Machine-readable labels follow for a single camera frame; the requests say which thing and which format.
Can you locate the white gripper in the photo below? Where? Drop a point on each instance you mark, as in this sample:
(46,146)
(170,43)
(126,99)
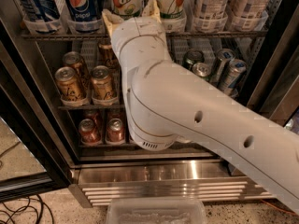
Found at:
(136,31)

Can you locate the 7up can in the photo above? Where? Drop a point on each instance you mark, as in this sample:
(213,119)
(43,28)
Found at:
(126,9)
(171,0)

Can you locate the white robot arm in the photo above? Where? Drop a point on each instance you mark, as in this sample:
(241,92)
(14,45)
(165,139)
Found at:
(164,101)

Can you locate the pepsi can front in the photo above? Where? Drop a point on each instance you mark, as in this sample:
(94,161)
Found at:
(83,10)

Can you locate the gold lacroix can rear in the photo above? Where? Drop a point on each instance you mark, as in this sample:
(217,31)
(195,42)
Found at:
(108,55)

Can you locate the gold lacroix can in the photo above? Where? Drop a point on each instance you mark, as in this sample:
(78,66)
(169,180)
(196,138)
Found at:
(108,55)
(103,83)
(69,84)
(76,61)

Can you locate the green lacroix can right rear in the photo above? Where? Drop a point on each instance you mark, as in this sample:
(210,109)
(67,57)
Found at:
(191,57)

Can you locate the green lacroix can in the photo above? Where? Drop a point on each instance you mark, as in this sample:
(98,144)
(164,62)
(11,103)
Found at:
(202,70)
(191,57)

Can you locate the gold lacroix can back left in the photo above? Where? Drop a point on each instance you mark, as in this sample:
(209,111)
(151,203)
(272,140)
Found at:
(76,61)

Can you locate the white can label back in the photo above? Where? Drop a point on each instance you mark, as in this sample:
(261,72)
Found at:
(210,9)

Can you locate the green lacroix can right front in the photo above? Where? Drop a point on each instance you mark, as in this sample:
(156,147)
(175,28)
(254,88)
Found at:
(202,70)

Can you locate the gold lacroix can front left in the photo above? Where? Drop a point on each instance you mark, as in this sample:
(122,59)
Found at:
(69,84)

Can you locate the red can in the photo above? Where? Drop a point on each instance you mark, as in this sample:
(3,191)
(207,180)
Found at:
(93,114)
(115,114)
(115,130)
(89,131)

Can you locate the silver blue can rear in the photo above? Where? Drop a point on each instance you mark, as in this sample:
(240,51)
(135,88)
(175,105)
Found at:
(223,57)

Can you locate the silver blue can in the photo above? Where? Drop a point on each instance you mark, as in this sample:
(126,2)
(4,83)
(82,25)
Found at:
(223,57)
(231,75)

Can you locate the red can rear left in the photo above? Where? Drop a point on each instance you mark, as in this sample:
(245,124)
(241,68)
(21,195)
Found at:
(93,114)

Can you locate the silver blue can front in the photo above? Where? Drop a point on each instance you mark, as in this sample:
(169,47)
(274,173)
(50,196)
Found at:
(231,75)

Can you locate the white can far right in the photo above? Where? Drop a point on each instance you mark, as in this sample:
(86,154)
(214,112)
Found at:
(249,9)

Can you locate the red can front left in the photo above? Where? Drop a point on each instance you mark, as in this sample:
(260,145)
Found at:
(89,131)

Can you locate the right fridge glass door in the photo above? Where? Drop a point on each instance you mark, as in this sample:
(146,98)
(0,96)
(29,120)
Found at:
(276,95)

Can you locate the fridge glass door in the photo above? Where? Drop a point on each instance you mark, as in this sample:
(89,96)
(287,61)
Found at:
(27,118)
(276,95)

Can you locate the left fridge glass door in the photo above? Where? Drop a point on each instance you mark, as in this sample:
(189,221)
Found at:
(27,118)

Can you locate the steel fridge grille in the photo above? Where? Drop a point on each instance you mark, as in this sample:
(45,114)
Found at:
(206,180)

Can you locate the clear plastic bin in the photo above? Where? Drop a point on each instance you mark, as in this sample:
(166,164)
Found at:
(157,210)

